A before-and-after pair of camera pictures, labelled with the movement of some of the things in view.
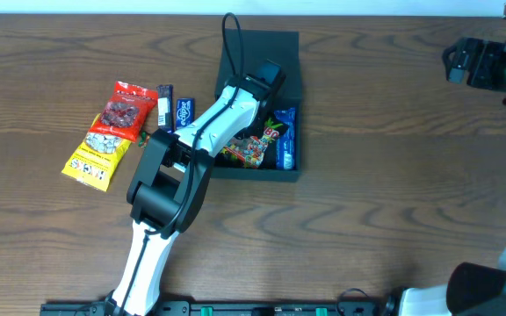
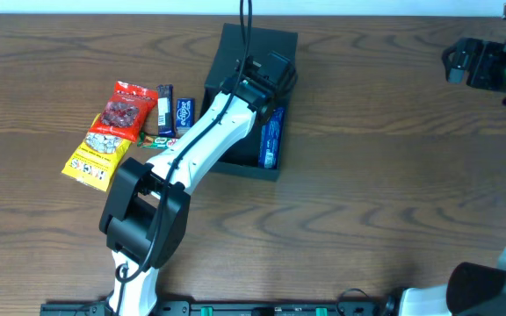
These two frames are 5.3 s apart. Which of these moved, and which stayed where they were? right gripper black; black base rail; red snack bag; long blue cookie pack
Moved: long blue cookie pack
Stayed: right gripper black; red snack bag; black base rail
